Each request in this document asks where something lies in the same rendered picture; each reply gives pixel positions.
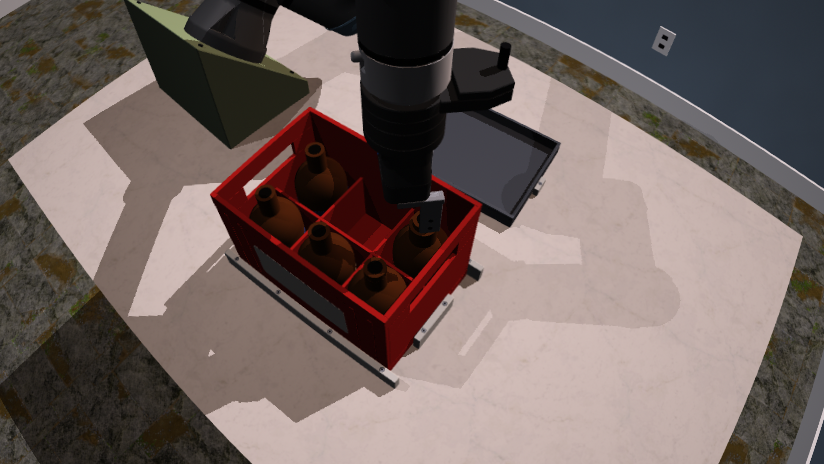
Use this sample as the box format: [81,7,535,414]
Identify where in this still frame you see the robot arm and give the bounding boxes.
[184,0,457,66]

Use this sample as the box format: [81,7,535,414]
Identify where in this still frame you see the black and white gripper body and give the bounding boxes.
[351,39,515,204]

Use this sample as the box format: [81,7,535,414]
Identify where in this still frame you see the brown bottle with red label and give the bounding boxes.
[393,211,448,279]

